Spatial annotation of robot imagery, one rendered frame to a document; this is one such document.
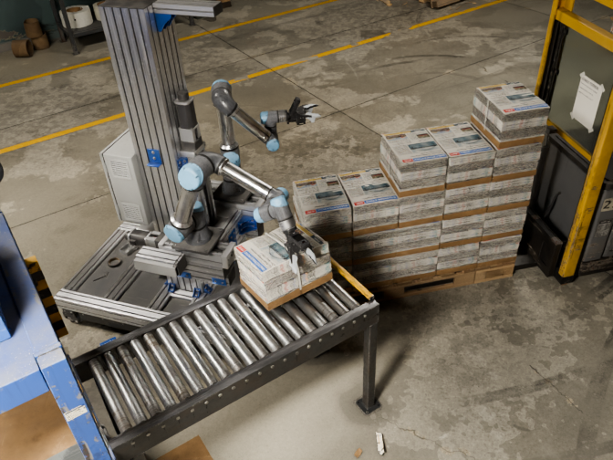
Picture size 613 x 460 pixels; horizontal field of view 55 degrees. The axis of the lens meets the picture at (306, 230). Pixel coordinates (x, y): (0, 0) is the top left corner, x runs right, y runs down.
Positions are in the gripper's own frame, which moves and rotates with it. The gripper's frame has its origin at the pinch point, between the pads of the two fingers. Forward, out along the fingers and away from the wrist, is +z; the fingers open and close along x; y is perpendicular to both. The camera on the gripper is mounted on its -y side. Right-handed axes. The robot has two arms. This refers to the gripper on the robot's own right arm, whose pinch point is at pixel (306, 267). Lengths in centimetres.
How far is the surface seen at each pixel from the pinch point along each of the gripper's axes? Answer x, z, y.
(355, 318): -12.8, 31.4, -2.9
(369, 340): -22, 50, 10
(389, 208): -85, 1, 51
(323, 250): -14.1, -2.8, 6.6
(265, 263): 14.4, -8.5, 9.3
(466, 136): -142, -23, 33
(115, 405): 98, 19, 10
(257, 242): 8.8, -16.9, 25.6
